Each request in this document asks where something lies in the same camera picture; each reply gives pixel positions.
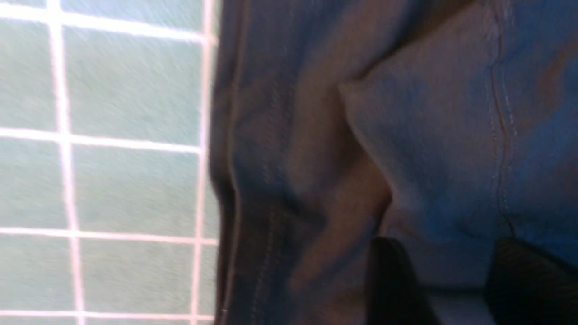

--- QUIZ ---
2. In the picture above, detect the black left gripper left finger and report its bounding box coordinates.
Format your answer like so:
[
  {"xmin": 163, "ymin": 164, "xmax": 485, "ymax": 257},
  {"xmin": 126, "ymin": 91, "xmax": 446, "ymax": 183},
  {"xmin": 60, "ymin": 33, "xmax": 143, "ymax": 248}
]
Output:
[{"xmin": 368, "ymin": 237, "xmax": 439, "ymax": 325}]

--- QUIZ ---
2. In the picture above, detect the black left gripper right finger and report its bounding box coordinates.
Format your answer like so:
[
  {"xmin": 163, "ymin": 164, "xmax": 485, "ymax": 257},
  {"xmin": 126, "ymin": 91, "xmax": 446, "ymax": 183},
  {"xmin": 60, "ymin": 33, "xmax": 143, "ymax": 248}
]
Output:
[{"xmin": 485, "ymin": 238, "xmax": 578, "ymax": 325}]

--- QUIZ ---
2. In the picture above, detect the dark gray long-sleeve shirt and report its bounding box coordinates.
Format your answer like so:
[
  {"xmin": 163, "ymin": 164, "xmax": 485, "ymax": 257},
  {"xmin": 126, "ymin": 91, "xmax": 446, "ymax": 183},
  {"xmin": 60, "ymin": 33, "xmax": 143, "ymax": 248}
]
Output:
[{"xmin": 209, "ymin": 0, "xmax": 578, "ymax": 325}]

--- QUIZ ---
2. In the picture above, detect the green grid tablecloth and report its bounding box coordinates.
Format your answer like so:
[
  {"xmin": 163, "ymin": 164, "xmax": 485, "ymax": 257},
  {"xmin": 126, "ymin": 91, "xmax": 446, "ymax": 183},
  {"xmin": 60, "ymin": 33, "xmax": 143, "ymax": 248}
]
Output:
[{"xmin": 0, "ymin": 0, "xmax": 220, "ymax": 325}]

